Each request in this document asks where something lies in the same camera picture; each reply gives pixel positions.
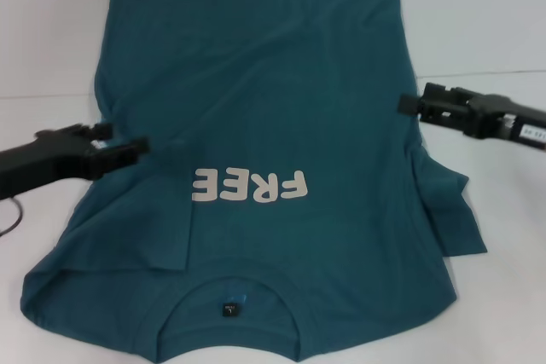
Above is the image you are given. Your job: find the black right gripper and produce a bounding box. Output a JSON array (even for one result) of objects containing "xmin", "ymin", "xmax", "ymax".
[{"xmin": 397, "ymin": 82, "xmax": 546, "ymax": 144}]

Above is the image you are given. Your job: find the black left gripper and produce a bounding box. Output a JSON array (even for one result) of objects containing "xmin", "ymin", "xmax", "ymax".
[{"xmin": 0, "ymin": 122, "xmax": 151, "ymax": 200}]

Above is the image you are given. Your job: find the teal t-shirt with FREE print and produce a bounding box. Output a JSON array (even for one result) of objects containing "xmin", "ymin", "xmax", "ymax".
[{"xmin": 16, "ymin": 0, "xmax": 490, "ymax": 364}]

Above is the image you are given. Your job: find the thin dark left wrist cable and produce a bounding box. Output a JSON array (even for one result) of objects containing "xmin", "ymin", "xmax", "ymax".
[{"xmin": 0, "ymin": 194, "xmax": 23, "ymax": 236}]

